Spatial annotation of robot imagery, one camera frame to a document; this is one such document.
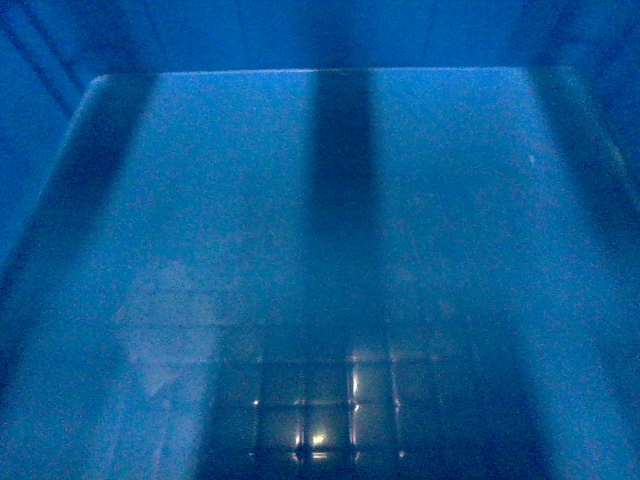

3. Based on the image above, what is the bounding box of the large blue plastic crate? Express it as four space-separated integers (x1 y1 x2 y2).
1 1 639 479

